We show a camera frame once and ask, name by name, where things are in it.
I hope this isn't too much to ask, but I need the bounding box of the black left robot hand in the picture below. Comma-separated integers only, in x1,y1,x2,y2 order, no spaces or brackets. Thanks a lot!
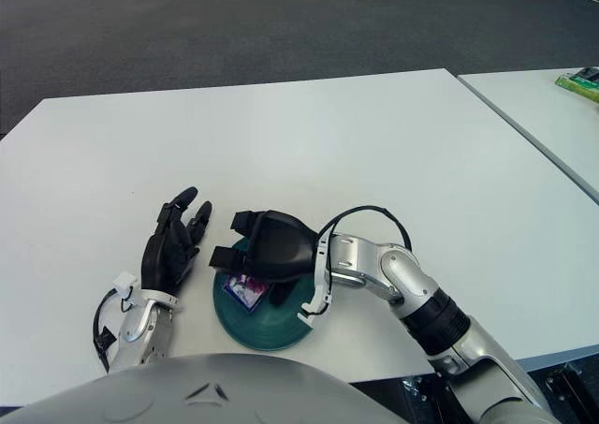
140,186,213,299

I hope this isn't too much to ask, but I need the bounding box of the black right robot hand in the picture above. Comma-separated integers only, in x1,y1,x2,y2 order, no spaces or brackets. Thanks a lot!
209,210,320,306

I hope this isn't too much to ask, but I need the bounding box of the purple blue gum box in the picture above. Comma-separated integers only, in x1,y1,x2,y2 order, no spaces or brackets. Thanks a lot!
223,272,270,312

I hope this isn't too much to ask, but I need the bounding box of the teal round plate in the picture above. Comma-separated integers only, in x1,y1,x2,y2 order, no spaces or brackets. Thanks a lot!
212,236,315,353

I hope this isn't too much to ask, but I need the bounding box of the grey robot torso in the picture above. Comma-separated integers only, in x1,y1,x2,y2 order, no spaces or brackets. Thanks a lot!
0,352,399,424

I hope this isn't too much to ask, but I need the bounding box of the black table foot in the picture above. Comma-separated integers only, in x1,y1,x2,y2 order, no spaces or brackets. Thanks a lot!
545,362,599,424

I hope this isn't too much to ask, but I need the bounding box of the green white package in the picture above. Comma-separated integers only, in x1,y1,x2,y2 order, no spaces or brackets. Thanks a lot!
555,66,599,103

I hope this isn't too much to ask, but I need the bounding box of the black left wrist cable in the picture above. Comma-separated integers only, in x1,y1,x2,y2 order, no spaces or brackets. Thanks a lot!
93,288,117,373

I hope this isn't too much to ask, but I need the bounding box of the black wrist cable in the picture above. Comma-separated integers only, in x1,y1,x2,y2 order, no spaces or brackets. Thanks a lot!
93,288,117,373
319,205,413,252

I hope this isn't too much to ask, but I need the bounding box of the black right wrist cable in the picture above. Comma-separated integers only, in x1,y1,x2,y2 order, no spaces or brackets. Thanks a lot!
319,205,413,252

